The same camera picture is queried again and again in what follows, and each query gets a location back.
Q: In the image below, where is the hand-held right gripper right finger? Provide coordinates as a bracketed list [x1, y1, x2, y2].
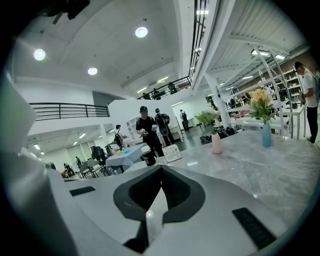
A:
[144, 164, 288, 256]

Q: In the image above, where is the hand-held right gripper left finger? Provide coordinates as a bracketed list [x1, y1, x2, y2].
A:
[63, 164, 163, 253]

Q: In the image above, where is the grey cushioned chair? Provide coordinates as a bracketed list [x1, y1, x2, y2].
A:
[76, 159, 107, 180]

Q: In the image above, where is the black bottle with white lid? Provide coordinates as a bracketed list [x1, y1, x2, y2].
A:
[140, 146, 157, 167]

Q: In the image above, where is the pink vase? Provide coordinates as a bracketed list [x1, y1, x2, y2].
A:
[211, 132, 225, 155]

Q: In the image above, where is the small standing sign card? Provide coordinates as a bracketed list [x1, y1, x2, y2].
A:
[161, 144, 183, 164]

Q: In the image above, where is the pile of black backpacks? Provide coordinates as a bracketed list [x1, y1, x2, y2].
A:
[199, 126, 237, 145]

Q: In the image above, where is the white cubby shelf cabinet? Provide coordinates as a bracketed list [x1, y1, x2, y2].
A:
[126, 117, 141, 145]

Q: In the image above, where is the blue vase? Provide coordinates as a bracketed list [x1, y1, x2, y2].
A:
[261, 122, 273, 148]

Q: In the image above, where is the black balcony railing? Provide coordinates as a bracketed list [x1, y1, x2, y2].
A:
[29, 102, 111, 122]
[136, 76, 193, 101]

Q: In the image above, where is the white flower bouquet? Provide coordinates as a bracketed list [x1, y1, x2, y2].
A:
[194, 103, 222, 136]

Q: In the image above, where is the white metal shelving rack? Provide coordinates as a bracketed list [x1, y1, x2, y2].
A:
[203, 47, 312, 141]

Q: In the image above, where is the yellow flower bouquet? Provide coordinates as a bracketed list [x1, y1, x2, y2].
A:
[247, 86, 278, 126]

